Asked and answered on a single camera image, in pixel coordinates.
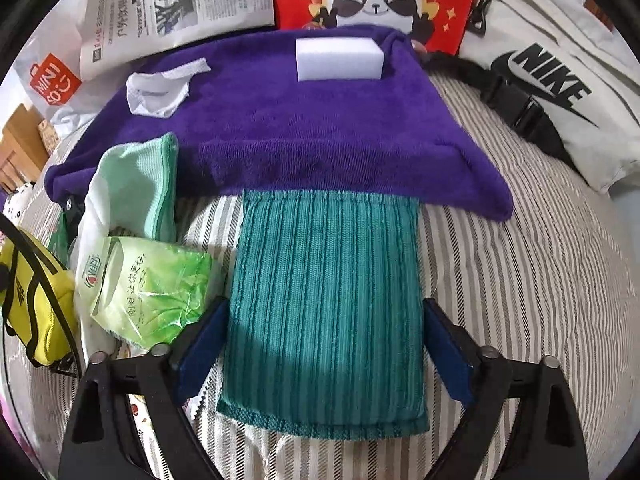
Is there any white sponge block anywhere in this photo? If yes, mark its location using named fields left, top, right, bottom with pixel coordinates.
left=295, top=37, right=386, bottom=82

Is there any white plush toy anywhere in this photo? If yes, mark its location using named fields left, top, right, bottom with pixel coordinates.
left=0, top=180, right=38, bottom=226

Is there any white orange-logo shopping bag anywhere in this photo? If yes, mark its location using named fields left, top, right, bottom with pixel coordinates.
left=10, top=35, right=131, bottom=131

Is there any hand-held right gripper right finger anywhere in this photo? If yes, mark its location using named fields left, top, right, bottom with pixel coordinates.
left=422, top=297, right=591, bottom=480

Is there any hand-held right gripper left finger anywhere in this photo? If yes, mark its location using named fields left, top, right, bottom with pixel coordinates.
left=57, top=296, right=231, bottom=480

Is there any purple towel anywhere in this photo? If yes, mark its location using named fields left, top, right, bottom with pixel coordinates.
left=44, top=25, right=515, bottom=223

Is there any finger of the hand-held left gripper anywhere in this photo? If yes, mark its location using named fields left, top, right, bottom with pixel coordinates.
left=60, top=192, right=87, bottom=241

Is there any pale green tissue packet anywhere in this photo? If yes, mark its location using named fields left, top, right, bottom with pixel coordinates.
left=74, top=236, right=215, bottom=351

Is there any patterned paper bag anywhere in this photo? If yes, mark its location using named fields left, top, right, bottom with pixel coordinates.
left=39, top=119, right=67, bottom=152

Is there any black buckle strap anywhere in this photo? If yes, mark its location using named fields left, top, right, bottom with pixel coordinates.
left=425, top=52, right=581, bottom=171

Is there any white black-logo fabric bag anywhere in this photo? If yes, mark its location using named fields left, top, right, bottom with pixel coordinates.
left=457, top=0, right=640, bottom=193

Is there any wooden bed frame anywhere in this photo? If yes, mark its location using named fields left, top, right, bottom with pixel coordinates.
left=0, top=102, right=51, bottom=193

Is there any striped bed sheet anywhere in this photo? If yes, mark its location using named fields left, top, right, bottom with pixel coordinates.
left=0, top=67, right=640, bottom=480

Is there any yellow zip pouch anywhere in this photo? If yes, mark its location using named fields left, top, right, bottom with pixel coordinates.
left=0, top=240, right=78, bottom=367

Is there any mint green cloth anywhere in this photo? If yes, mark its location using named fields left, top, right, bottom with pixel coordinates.
left=95, top=131, right=180, bottom=243

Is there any newspaper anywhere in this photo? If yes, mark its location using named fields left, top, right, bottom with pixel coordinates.
left=79, top=0, right=277, bottom=81

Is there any teal ribbed cloth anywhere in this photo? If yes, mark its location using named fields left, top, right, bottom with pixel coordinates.
left=215, top=187, right=431, bottom=442

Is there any crumpled white tissue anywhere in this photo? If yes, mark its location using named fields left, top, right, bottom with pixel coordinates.
left=125, top=57, right=212, bottom=120

